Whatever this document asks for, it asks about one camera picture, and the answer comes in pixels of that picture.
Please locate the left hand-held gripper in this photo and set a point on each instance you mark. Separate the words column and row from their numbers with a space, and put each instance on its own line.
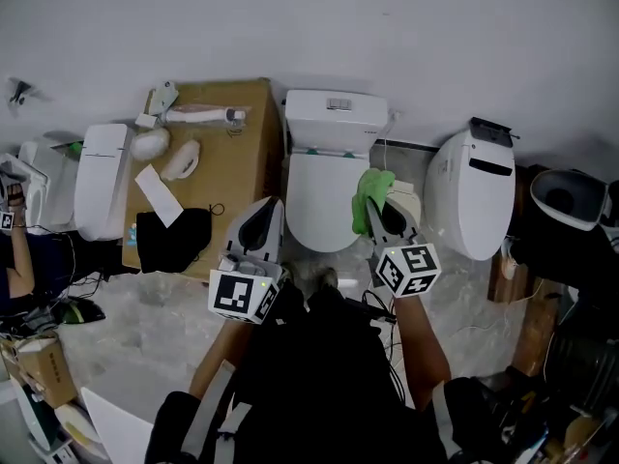
column 237, row 295

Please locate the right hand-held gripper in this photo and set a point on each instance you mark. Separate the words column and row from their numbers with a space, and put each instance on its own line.
column 411, row 269

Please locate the green cloth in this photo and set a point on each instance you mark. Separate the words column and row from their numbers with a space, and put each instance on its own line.
column 372, row 191

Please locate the white toilet lid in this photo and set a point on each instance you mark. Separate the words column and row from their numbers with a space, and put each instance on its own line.
column 321, row 201

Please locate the person's left forearm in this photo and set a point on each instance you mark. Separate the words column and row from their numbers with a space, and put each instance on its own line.
column 222, row 356

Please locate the person's right forearm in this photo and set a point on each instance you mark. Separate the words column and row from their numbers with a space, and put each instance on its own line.
column 421, row 351

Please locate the cream toilet seat lid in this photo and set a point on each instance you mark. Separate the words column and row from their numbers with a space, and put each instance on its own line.
column 408, row 201

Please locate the white smart toilet black panel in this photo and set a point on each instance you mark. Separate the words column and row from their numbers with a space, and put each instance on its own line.
column 469, row 201

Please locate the white toilet body with tank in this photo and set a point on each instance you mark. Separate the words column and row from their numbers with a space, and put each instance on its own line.
column 333, row 128

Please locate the person's grey shoe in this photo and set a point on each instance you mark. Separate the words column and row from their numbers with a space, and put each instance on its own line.
column 326, row 276

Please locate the large cardboard box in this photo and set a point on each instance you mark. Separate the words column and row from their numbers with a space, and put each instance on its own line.
column 242, row 162

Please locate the white paper sheet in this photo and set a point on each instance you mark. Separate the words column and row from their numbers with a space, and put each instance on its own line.
column 157, row 194

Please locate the plastic-wrapped white pipe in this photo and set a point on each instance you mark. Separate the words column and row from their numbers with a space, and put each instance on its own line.
column 198, row 114

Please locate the round white foam-wrapped part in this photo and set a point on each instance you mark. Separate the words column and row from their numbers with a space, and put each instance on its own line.
column 150, row 144

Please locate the person's black clothed body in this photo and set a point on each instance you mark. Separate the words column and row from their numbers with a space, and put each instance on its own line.
column 319, row 380

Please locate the small white tag box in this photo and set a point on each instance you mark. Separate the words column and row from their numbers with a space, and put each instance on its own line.
column 145, row 120

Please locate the white and grey open basin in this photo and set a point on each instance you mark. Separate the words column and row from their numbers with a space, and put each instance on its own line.
column 570, row 201

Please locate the black and green object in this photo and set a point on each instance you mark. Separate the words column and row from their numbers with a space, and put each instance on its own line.
column 77, row 312

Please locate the white flat panel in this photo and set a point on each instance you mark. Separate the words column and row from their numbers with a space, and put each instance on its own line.
column 116, row 433

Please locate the small cardboard box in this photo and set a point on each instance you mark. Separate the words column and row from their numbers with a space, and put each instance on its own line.
column 48, row 370

